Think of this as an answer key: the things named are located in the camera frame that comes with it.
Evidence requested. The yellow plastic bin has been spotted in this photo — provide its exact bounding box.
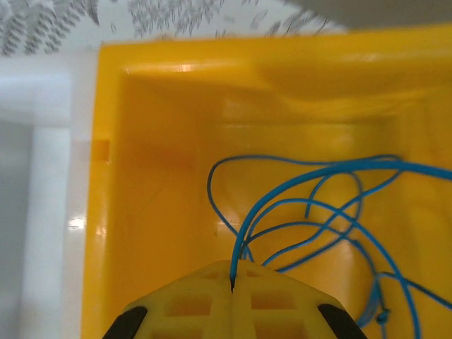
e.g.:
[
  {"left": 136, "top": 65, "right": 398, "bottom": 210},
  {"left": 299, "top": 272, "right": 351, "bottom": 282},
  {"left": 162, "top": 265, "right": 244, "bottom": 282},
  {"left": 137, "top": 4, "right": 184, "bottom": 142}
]
[{"left": 80, "top": 23, "right": 452, "bottom": 339}]

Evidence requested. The thin blue cable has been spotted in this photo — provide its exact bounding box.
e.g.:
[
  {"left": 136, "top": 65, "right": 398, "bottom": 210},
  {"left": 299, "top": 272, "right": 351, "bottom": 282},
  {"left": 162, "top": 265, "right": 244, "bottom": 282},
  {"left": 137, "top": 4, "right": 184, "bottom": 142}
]
[{"left": 206, "top": 154, "right": 452, "bottom": 339}]

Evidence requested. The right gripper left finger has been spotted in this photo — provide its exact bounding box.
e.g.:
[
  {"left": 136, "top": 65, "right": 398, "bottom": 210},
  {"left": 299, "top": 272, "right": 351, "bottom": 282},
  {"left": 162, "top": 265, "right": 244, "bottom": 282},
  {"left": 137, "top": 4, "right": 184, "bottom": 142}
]
[{"left": 102, "top": 259, "right": 236, "bottom": 339}]

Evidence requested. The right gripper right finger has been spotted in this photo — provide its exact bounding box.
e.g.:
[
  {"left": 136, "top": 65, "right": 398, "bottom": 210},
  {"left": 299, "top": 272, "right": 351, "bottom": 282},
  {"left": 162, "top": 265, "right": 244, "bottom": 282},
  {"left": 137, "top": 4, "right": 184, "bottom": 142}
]
[{"left": 232, "top": 261, "right": 368, "bottom": 339}]

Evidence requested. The white plastic bin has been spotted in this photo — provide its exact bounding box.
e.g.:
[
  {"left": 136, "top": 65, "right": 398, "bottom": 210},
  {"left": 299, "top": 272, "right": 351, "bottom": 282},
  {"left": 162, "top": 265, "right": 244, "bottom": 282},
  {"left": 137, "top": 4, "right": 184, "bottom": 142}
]
[{"left": 0, "top": 52, "right": 110, "bottom": 339}]

